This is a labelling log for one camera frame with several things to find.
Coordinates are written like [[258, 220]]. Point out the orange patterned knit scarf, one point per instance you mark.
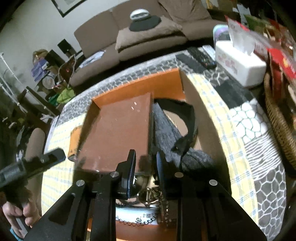
[[74, 142]]

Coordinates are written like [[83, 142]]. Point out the round tin with label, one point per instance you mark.
[[48, 82]]

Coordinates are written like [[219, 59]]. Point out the papers on sofa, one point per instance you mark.
[[98, 55]]

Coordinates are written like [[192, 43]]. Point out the grey felt cloth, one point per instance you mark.
[[168, 139]]

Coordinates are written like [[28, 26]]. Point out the black patterned headband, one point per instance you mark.
[[182, 115]]

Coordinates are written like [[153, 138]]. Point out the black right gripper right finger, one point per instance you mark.
[[206, 211]]

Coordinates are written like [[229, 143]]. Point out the grey pebble pattern table cover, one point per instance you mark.
[[249, 120]]

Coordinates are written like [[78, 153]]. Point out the person's left hand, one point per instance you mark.
[[30, 212]]

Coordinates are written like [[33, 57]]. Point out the orange cardboard box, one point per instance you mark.
[[159, 88]]

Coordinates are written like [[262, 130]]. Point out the black wristwatch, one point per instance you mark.
[[144, 193]]

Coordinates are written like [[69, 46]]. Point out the black remote control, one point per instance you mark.
[[191, 63], [204, 59]]

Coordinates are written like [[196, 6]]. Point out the white round device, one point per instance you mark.
[[139, 14]]

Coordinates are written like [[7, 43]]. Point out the wicker basket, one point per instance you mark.
[[278, 123]]

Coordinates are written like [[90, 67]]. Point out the yellow plaid tablecloth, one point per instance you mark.
[[226, 138]]

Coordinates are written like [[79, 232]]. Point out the brown cushion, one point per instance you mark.
[[127, 38]]

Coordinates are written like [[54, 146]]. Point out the black pad on cushion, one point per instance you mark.
[[145, 24]]

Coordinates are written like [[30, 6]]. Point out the green bag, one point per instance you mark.
[[66, 95]]

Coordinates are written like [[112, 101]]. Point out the white metal rack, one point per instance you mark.
[[6, 87]]

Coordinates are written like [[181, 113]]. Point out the white remote control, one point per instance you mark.
[[210, 51]]

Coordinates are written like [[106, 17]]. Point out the brown chair backrest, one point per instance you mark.
[[35, 145]]

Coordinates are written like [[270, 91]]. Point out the white card with script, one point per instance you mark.
[[138, 216]]

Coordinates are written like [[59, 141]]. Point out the purple round container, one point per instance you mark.
[[220, 33]]

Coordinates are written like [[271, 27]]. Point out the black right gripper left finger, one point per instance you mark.
[[68, 218]]

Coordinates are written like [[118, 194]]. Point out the white tissue box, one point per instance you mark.
[[248, 70]]

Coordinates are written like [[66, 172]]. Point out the brown sofa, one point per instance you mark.
[[100, 32]]

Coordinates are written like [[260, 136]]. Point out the framed ink painting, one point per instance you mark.
[[64, 7]]

